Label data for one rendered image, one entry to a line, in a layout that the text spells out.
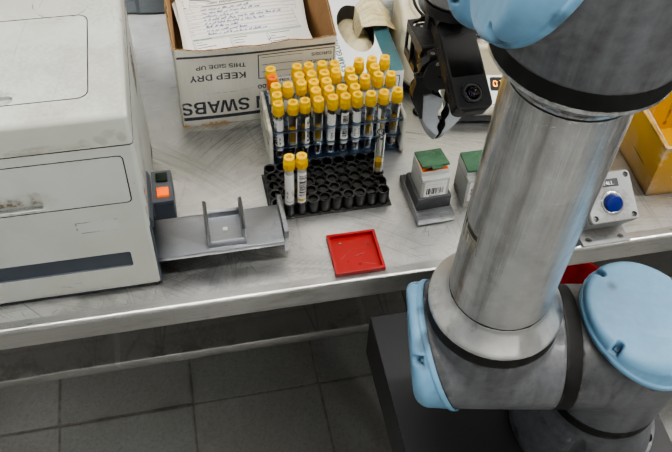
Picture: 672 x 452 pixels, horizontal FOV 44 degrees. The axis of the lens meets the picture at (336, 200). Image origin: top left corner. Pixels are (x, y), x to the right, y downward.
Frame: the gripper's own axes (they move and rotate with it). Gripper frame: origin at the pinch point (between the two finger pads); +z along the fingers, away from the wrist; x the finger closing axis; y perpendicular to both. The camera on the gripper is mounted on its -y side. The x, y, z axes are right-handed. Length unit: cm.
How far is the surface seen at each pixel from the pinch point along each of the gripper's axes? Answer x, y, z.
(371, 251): 10.3, -7.5, 13.1
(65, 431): 68, 23, 101
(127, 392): 53, 30, 101
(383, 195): 6.5, 0.6, 11.2
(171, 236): 36.4, -2.5, 9.3
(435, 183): 0.2, -2.3, 7.1
